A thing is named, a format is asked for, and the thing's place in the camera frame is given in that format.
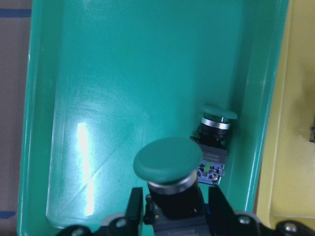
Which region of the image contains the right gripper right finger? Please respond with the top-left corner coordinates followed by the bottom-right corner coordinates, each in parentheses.
top-left (208, 187), bottom-right (236, 236)

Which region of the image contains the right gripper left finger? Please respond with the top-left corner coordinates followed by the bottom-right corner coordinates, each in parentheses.
top-left (125, 187), bottom-right (143, 236)

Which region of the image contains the green push button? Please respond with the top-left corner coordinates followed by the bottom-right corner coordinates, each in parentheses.
top-left (133, 137), bottom-right (211, 236)
top-left (190, 104), bottom-right (238, 186)

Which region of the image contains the yellow plastic tray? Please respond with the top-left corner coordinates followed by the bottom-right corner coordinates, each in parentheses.
top-left (256, 0), bottom-right (315, 228)

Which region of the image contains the green plastic tray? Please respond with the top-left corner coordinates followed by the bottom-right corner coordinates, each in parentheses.
top-left (17, 0), bottom-right (288, 236)

